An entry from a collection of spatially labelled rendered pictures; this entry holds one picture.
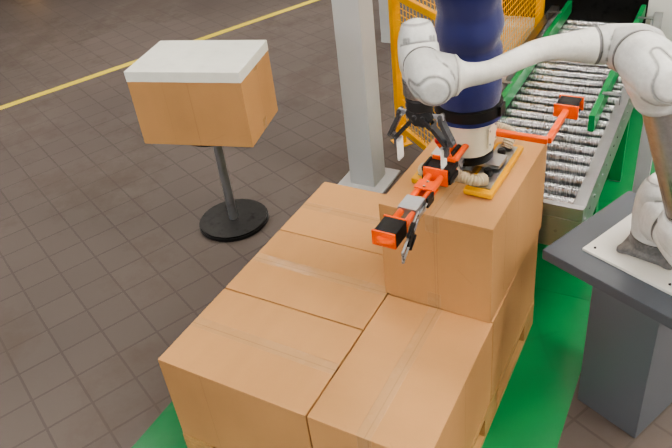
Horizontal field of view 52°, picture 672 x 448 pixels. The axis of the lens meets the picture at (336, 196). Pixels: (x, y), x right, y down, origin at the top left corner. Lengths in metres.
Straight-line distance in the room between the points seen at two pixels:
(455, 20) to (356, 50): 1.62
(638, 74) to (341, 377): 1.26
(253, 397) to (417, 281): 0.68
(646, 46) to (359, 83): 2.19
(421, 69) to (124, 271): 2.57
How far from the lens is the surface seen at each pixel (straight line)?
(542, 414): 2.92
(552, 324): 3.26
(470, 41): 2.17
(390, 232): 1.92
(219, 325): 2.57
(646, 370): 2.65
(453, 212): 2.27
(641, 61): 1.83
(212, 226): 3.98
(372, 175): 4.07
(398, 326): 2.44
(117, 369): 3.35
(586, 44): 1.95
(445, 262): 2.35
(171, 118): 3.55
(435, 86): 1.64
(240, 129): 3.41
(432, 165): 2.22
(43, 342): 3.66
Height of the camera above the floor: 2.26
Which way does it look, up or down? 33 degrees down
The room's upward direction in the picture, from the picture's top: 7 degrees counter-clockwise
